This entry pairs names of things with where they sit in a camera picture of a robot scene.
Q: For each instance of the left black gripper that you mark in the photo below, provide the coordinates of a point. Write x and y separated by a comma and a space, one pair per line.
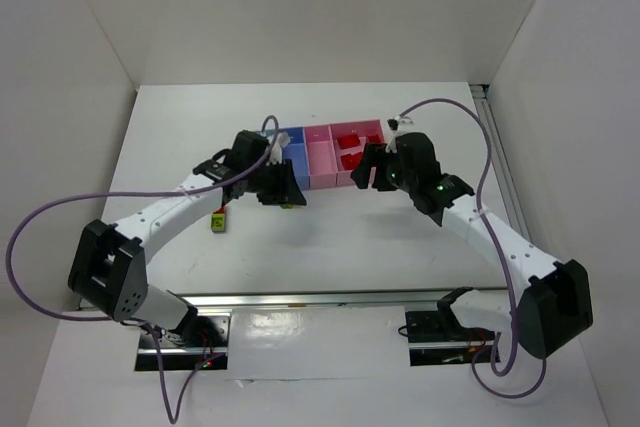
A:
276, 177

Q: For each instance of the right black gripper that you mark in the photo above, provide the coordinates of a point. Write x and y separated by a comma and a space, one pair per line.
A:
376, 162

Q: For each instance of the red flower lego piece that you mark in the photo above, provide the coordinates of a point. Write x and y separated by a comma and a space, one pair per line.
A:
349, 161

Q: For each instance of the lime green lego brick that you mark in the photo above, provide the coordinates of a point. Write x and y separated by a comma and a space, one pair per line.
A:
218, 222

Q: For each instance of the red lego plate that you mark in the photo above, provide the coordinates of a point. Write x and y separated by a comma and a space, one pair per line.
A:
374, 139

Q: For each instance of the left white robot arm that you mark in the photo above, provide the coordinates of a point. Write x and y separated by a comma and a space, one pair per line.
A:
110, 265

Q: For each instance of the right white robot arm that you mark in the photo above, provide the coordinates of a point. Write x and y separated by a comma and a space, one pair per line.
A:
548, 302

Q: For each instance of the large pink container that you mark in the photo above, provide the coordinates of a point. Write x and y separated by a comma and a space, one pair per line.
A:
361, 128

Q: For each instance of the dark blue container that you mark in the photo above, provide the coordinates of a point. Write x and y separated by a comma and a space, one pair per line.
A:
297, 153

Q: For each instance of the small pink container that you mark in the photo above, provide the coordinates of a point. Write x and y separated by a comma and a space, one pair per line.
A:
320, 157

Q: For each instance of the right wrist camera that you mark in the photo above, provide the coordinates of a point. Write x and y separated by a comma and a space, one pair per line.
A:
399, 126

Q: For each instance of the aluminium rail front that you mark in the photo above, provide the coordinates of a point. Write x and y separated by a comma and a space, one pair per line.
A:
314, 299

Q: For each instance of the aluminium rail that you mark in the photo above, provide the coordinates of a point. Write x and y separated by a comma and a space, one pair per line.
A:
314, 299
514, 212

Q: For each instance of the aluminium rail right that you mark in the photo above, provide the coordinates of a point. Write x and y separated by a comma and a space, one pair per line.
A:
514, 212

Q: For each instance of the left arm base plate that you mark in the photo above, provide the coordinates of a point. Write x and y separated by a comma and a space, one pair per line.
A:
208, 345

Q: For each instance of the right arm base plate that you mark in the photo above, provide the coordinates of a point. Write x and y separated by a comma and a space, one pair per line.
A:
431, 344

